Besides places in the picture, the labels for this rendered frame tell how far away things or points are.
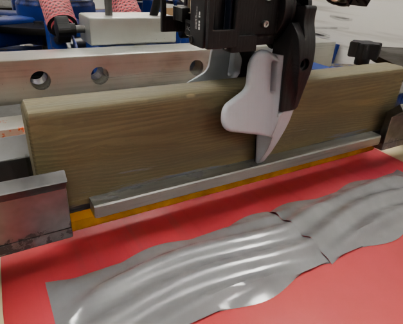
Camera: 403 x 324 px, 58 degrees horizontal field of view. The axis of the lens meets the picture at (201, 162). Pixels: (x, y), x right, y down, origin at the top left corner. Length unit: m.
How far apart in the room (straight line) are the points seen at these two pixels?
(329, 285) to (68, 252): 0.18
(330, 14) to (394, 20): 0.50
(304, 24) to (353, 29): 2.54
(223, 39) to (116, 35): 0.31
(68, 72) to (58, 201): 0.25
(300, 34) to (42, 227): 0.21
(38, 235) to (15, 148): 0.06
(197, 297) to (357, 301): 0.10
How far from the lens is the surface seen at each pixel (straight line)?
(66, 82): 0.47
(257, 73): 0.27
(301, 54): 0.26
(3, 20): 0.97
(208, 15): 0.23
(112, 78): 0.48
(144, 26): 0.54
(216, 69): 0.31
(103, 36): 0.52
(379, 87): 0.40
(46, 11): 0.70
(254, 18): 0.25
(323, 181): 0.38
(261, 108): 0.28
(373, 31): 2.70
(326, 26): 2.95
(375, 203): 0.36
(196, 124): 0.27
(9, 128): 0.40
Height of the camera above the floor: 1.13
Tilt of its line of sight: 28 degrees down
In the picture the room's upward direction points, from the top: 3 degrees clockwise
